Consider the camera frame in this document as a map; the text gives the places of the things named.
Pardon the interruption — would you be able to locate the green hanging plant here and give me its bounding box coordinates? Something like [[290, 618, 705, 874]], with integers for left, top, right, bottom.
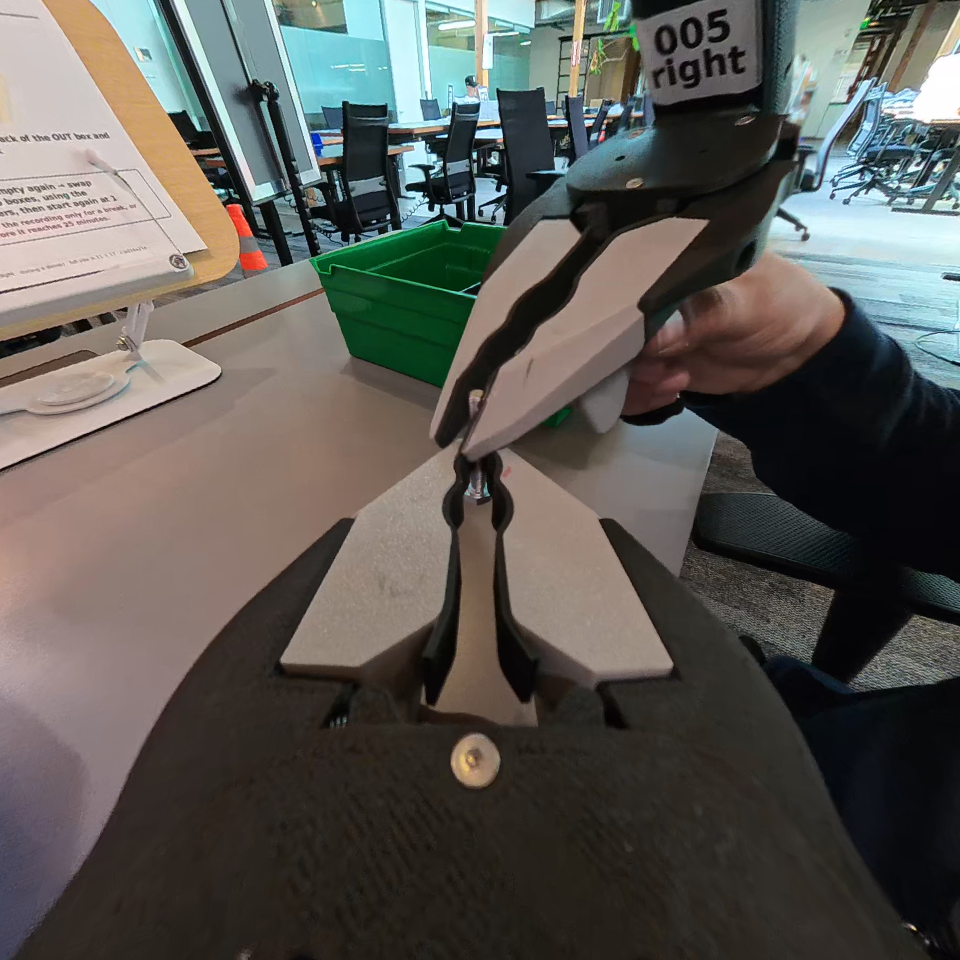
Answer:
[[588, 0, 639, 76]]

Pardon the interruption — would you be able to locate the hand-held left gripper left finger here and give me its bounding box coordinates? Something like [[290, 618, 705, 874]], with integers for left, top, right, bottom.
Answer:
[[279, 450, 466, 710]]

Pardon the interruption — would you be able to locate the row of grey office chairs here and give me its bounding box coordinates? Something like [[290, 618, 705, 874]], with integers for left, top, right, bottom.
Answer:
[[776, 75, 960, 241]]

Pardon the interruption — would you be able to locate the person's right hand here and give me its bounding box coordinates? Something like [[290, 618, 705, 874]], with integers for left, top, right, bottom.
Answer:
[[621, 251, 850, 427]]

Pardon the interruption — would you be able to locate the row of black office chairs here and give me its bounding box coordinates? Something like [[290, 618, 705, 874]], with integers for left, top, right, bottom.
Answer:
[[318, 86, 654, 245]]

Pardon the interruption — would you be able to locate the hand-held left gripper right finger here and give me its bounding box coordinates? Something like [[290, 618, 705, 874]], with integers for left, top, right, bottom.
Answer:
[[487, 448, 676, 704]]

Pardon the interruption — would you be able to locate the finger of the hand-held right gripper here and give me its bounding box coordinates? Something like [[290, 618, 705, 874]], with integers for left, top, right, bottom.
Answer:
[[457, 216, 712, 464], [429, 221, 595, 451]]

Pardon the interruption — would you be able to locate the grey panel board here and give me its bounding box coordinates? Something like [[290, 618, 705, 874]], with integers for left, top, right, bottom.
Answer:
[[161, 0, 324, 207]]

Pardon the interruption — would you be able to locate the person's dark clothing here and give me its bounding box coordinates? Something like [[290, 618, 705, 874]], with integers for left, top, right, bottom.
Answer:
[[761, 656, 960, 960]]

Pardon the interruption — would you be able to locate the black mesh armrest chair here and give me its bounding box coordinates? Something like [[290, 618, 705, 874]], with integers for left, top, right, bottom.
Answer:
[[690, 491, 960, 684]]

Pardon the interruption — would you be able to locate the person's right forearm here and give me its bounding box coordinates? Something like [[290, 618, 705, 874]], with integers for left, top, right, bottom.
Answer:
[[684, 288, 960, 585]]

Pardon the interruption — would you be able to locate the orange traffic cone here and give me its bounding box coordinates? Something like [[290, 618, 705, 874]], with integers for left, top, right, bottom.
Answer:
[[225, 204, 270, 279]]

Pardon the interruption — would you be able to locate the instruction sheet on stand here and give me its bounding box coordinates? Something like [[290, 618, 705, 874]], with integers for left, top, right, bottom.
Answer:
[[0, 0, 241, 470]]

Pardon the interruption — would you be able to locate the green plastic bin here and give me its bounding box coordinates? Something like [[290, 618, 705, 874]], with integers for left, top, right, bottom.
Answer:
[[309, 219, 575, 429]]

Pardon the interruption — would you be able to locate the silver hex bolt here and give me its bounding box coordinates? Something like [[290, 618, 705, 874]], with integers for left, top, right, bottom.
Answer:
[[463, 388, 490, 489]]

